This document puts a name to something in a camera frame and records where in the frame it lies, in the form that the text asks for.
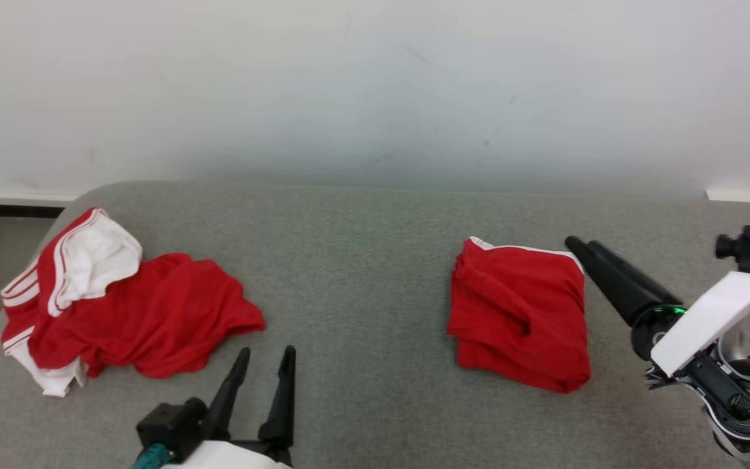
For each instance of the red white basketball jersey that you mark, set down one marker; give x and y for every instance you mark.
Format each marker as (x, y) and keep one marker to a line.
(153, 312)

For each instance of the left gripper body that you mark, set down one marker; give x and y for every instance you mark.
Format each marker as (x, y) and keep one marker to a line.
(277, 451)

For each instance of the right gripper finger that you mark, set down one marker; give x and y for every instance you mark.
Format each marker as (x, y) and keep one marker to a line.
(609, 286)
(638, 283)

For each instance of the white right camera bracket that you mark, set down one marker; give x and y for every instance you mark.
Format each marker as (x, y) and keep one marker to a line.
(713, 319)

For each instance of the red shorts white trim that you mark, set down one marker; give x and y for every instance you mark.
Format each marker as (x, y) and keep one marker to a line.
(518, 312)

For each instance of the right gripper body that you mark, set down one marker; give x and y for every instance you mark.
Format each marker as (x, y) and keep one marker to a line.
(652, 329)

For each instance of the white left camera bracket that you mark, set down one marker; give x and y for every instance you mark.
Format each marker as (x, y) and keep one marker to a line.
(232, 458)

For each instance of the white camera bracket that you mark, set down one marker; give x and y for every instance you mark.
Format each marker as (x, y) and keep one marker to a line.
(713, 319)
(232, 458)

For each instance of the white wall block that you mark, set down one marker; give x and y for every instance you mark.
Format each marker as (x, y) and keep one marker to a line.
(731, 195)

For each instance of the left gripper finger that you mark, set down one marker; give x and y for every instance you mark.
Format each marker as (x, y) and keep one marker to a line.
(228, 397)
(282, 410)

